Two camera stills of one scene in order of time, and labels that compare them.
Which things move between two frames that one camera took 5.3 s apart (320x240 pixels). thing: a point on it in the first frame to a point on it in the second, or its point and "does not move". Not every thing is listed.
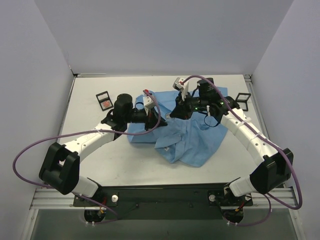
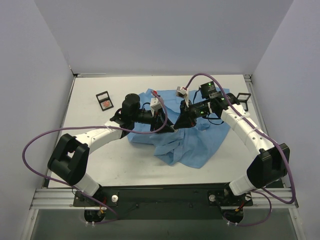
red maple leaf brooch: x=106 y=104 does not move
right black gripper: x=184 y=108 to x=185 y=114
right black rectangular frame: x=242 y=99 does not move
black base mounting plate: x=164 y=202 does not move
